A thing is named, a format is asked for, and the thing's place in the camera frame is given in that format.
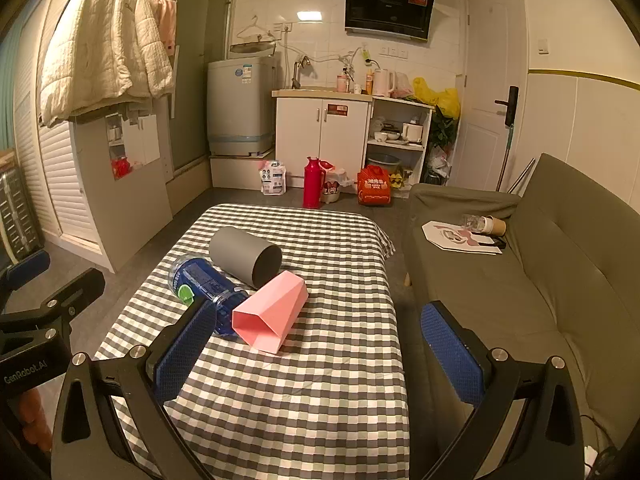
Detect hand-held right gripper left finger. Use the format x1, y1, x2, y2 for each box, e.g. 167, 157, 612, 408
50, 296, 218, 480

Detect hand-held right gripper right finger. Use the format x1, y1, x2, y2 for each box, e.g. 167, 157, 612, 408
420, 301, 586, 480

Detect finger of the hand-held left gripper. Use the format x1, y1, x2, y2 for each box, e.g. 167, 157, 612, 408
0, 267, 107, 335
0, 250, 51, 306

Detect pink cup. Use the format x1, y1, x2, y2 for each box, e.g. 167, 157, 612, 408
231, 270, 308, 355

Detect grey cup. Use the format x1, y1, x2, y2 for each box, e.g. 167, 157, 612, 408
209, 226, 282, 289

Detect person's left hand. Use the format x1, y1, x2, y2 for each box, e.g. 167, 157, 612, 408
15, 389, 54, 445

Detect dark ribbed suitcase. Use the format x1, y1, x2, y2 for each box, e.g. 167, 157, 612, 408
0, 149, 46, 263

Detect blue transparent plastic bottle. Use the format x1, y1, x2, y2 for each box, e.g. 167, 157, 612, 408
169, 255, 261, 338

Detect olive green sofa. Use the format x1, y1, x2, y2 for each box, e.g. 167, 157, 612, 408
402, 153, 640, 466

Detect white louvred wardrobe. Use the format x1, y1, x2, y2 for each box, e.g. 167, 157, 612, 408
10, 0, 116, 273

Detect white leaning board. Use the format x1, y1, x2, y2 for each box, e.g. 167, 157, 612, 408
70, 95, 175, 273

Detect white printed paper bag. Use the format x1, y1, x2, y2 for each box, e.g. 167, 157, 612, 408
421, 220, 505, 256

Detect grey white checkered tablecloth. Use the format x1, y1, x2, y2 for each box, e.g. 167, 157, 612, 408
94, 203, 411, 480

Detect white washing machine platform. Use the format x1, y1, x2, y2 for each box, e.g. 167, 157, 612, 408
210, 149, 276, 191

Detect red orange packet bag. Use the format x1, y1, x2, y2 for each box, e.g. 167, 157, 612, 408
356, 165, 392, 207

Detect white detergent pouch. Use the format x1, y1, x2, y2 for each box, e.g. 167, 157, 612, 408
259, 161, 287, 196

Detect metal poles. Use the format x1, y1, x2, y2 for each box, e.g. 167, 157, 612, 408
507, 157, 536, 195

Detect red thermos flask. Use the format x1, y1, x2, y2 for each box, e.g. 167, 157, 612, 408
303, 156, 322, 209

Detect white cartoon waste bin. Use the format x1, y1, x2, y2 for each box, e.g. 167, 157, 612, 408
320, 160, 349, 204

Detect dark green leafy plant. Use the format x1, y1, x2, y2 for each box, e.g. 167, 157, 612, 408
430, 105, 458, 151

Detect white quilted jacket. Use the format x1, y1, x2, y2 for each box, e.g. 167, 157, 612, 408
39, 0, 176, 128

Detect grey top-load washing machine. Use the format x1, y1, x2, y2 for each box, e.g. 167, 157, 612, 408
207, 42, 278, 157

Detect white sink cabinet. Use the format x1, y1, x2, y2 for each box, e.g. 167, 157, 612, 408
271, 89, 435, 193

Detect yellow plastic bag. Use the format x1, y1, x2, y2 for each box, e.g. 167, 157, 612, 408
412, 77, 461, 121

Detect frosted glass door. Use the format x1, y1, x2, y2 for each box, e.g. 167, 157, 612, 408
172, 0, 238, 171

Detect pink hanging cloth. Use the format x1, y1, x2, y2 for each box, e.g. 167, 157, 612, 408
152, 0, 178, 56

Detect white electric kettle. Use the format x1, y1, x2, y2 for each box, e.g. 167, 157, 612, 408
374, 67, 397, 97

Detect white door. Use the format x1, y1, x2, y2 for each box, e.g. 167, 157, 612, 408
452, 0, 526, 193

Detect metal faucet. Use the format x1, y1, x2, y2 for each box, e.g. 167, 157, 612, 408
291, 55, 312, 90

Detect black range hood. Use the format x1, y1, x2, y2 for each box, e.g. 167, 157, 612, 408
344, 0, 437, 41

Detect broom handle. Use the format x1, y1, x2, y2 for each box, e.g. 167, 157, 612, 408
496, 125, 516, 192

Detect black door handle lock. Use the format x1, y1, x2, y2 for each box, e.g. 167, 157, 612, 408
495, 86, 519, 127

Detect wire clothes hanger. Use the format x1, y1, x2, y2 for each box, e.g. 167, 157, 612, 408
236, 15, 273, 41

